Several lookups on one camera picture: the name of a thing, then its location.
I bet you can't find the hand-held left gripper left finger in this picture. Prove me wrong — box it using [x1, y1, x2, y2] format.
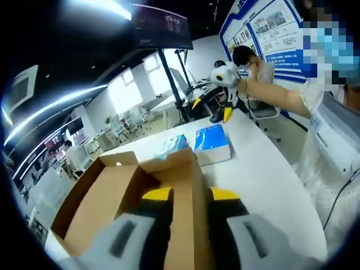
[70, 187, 174, 270]

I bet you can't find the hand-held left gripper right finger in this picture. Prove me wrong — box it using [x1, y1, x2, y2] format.
[207, 186, 329, 270]

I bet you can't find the large blue soft tissue pack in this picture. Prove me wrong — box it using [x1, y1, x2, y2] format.
[193, 125, 233, 166]

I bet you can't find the small blue soft tissue pack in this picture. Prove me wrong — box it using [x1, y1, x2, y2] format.
[151, 134, 190, 163]

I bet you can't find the brown cardboard shoe box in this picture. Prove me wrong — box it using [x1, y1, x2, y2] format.
[49, 148, 213, 270]

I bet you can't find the black screen stand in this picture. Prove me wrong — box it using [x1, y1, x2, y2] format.
[156, 47, 197, 127]

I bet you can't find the black rounded device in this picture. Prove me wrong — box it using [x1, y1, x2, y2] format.
[209, 111, 226, 124]

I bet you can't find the desktop monitor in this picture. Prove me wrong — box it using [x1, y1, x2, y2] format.
[168, 67, 195, 100]

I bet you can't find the grey office chair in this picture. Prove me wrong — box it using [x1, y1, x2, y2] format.
[249, 106, 282, 143]

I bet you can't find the group of white office chairs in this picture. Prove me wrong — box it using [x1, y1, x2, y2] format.
[108, 108, 149, 144]

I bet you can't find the large dark display screen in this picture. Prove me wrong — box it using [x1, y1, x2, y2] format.
[130, 2, 195, 51]

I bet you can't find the red display screen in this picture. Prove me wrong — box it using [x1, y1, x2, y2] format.
[44, 137, 68, 152]

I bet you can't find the long ceiling light strip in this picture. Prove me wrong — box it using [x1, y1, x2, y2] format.
[3, 83, 109, 147]
[70, 0, 132, 21]

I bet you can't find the white ceiling air conditioner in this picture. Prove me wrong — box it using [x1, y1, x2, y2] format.
[9, 64, 39, 113]

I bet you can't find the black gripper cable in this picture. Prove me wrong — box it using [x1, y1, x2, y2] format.
[244, 94, 255, 122]

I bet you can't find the blue white wall poster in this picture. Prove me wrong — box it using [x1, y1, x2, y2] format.
[218, 0, 308, 84]

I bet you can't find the black chest cable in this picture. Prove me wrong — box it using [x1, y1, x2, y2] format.
[322, 168, 360, 229]

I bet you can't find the black wall monitor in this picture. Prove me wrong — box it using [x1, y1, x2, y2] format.
[67, 117, 84, 135]

